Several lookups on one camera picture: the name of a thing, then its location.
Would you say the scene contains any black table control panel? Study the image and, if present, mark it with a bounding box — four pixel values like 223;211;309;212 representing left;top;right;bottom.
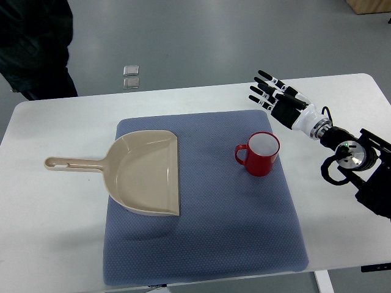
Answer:
360;263;391;273

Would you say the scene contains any wooden box corner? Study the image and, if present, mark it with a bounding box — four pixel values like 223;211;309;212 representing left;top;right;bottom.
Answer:
346;0;391;15

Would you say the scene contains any beige plastic dustpan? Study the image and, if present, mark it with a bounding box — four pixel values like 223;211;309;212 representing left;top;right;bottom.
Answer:
44;130;180;216

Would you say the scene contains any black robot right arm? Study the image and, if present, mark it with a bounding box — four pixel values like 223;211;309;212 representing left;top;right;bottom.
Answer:
310;117;390;219

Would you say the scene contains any person in dark clothes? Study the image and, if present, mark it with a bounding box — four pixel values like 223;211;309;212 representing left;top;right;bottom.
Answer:
1;1;78;101

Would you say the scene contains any red cup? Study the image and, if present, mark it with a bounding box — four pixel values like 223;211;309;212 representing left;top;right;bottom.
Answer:
235;132;280;177

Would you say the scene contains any metal floor plate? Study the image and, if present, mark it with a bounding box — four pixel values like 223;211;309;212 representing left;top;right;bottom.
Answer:
123;77;139;89
123;65;139;76

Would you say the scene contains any lower metal floor plate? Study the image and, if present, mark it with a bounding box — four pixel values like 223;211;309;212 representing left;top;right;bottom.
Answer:
123;77;139;89

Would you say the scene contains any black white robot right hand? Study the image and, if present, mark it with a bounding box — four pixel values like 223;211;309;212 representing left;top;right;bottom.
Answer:
249;70;331;139

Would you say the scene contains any white table leg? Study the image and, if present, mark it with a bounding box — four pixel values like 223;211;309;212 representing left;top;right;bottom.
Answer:
314;270;334;293

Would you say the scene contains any upper metal floor plate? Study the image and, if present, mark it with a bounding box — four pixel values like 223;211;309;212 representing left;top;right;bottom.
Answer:
123;65;139;76

